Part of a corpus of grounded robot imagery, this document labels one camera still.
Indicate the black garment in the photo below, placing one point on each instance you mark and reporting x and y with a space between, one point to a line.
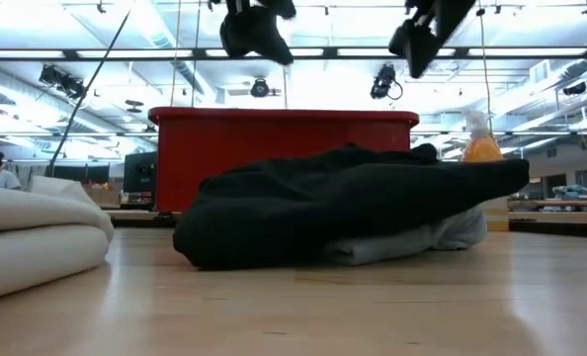
323 207

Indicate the light grey t-shirt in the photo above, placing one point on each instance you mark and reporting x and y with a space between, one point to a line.
412 242

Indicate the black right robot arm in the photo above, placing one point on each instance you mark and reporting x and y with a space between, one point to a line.
454 17

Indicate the red plastic laundry basket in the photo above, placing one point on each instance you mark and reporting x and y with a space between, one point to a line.
274 158

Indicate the orange spray bottle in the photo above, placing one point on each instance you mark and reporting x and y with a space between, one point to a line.
481 148

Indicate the black monitor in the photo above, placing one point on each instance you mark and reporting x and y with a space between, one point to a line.
140 173

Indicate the cream box with yellow stripe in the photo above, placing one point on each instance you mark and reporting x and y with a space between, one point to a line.
496 217

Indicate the cream canvas tote bag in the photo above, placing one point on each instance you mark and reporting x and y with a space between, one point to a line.
31 237

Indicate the black overhead camera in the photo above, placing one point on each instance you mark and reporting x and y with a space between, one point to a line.
260 88

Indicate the black aluminium frame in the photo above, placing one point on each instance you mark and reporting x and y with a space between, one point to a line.
125 57

